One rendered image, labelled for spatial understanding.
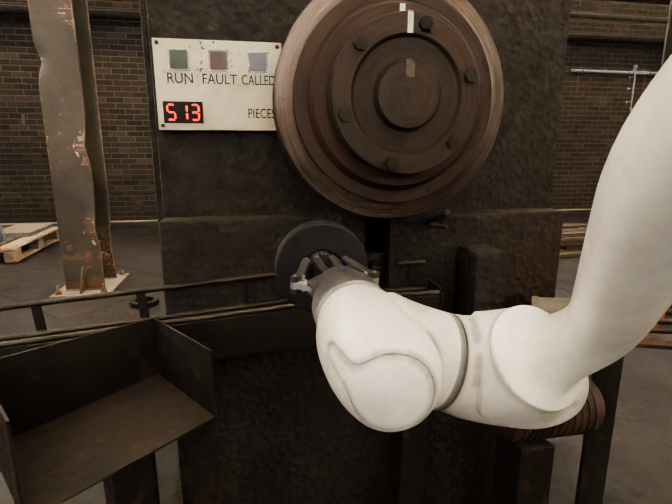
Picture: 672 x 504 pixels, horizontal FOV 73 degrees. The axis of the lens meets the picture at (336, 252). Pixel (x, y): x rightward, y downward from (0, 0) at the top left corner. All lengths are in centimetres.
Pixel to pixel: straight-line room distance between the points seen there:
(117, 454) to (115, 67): 675
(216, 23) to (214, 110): 18
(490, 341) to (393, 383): 12
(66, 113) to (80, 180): 44
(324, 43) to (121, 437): 74
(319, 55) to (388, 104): 16
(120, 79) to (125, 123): 58
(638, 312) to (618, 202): 10
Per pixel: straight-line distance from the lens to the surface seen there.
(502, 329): 46
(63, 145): 366
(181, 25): 110
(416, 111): 87
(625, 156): 24
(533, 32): 128
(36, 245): 563
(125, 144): 722
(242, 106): 105
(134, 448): 77
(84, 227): 368
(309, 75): 91
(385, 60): 88
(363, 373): 38
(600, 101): 909
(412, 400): 40
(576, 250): 507
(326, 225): 74
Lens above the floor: 102
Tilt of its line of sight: 13 degrees down
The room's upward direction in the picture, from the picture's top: straight up
